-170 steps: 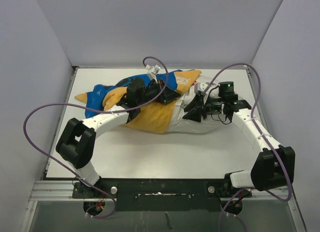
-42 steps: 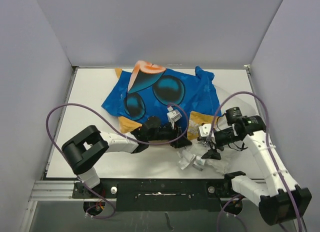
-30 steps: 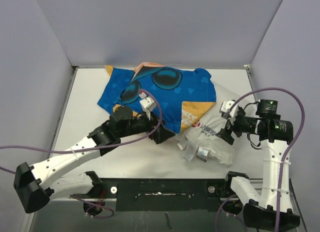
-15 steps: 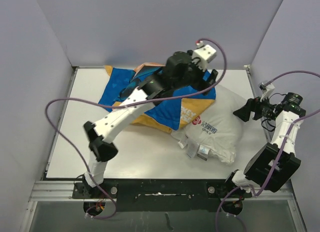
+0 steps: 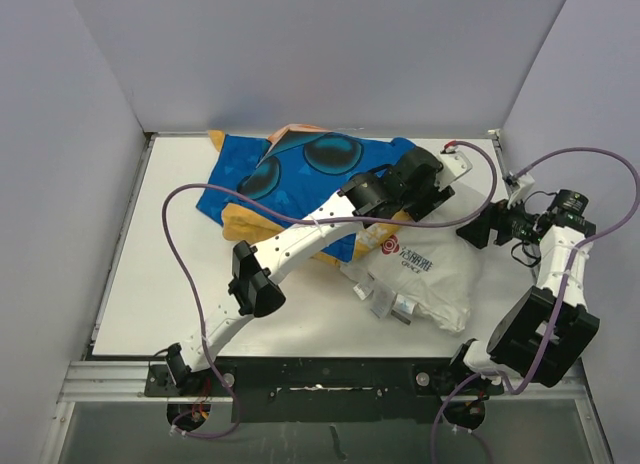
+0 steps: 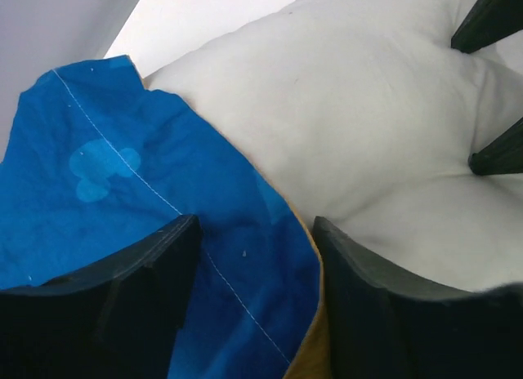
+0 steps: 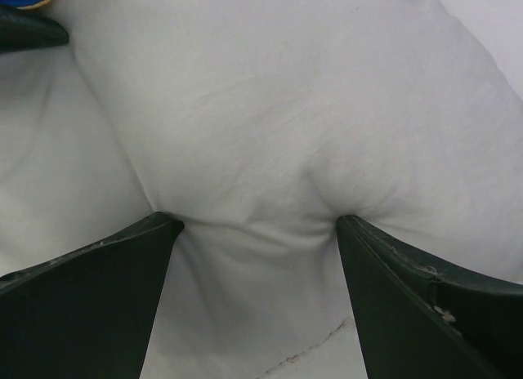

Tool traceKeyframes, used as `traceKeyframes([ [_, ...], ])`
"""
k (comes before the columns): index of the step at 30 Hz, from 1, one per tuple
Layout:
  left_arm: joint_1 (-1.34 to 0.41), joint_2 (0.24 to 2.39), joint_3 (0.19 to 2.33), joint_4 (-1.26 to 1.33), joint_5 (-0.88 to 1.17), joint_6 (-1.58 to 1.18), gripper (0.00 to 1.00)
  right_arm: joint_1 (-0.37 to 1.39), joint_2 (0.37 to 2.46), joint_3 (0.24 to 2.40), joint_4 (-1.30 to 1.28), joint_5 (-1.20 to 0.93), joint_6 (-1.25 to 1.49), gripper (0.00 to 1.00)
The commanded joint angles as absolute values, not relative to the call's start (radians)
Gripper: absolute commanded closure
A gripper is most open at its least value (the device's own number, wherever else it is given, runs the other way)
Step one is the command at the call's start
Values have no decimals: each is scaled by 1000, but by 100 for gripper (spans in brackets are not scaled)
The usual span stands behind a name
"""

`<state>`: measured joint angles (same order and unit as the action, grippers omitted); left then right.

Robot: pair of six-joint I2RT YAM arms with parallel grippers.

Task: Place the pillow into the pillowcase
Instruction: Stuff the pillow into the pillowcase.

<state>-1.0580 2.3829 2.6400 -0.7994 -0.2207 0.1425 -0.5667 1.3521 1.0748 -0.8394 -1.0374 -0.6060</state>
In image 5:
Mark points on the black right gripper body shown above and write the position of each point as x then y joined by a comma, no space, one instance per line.
512,223

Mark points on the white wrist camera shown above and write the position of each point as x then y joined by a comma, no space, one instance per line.
520,186
455,165

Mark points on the aluminium frame rail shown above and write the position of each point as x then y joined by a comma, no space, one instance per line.
103,416

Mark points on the white pillow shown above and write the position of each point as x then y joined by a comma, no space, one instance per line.
432,272

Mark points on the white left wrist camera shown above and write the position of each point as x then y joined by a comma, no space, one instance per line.
455,165

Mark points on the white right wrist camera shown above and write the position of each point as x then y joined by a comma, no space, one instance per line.
520,186

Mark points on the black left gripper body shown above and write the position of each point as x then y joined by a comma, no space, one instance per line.
426,199

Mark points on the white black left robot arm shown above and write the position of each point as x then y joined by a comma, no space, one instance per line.
418,183

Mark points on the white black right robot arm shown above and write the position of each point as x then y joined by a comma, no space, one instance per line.
515,341

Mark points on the blue yellow Mickey pillowcase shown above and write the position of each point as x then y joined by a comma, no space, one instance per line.
257,184

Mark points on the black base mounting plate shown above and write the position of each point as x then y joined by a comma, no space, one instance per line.
310,390

